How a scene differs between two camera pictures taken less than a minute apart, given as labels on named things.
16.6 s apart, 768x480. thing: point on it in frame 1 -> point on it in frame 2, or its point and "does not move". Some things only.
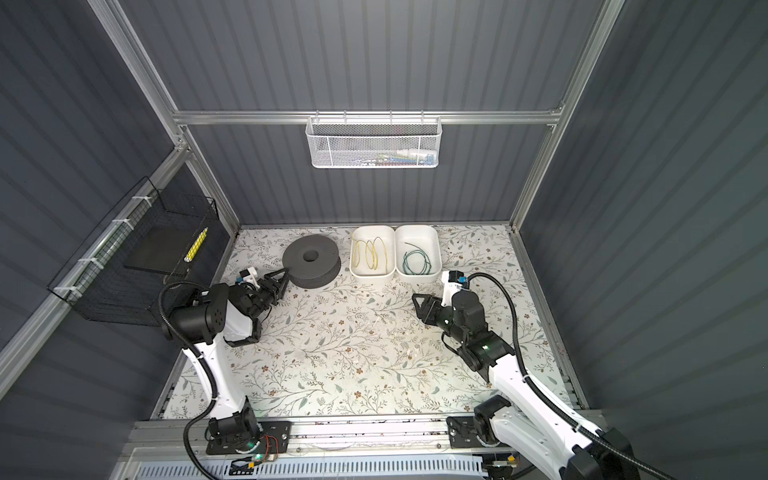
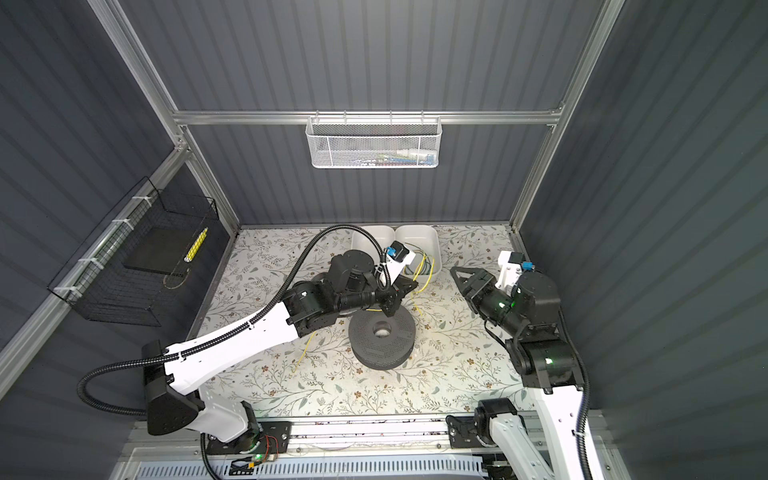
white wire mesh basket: [374, 142] does not move
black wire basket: [150, 244] does not move
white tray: [372, 251] does not move
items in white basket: [400, 157] does not move
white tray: [417, 253] does not move
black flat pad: [163, 250] does not move
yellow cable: [371, 254] -> [417, 277]
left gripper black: [270, 288] -> [395, 293]
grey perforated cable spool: [313, 261] -> [382, 353]
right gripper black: [432, 306] -> [481, 280]
